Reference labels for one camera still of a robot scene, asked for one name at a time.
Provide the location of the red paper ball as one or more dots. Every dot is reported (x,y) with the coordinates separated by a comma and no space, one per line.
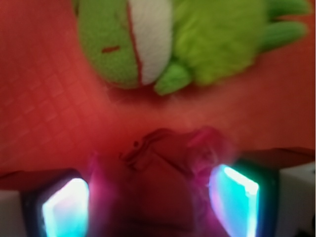
(159,188)

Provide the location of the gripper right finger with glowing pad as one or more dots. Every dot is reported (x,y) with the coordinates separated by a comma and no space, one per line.
(266,193)

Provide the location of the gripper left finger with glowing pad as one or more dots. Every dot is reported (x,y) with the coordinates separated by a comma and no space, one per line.
(44,203)

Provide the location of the red plastic tray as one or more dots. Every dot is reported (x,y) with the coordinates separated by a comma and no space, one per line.
(55,111)

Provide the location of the green plush toy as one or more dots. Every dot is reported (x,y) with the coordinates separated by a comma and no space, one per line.
(172,43)

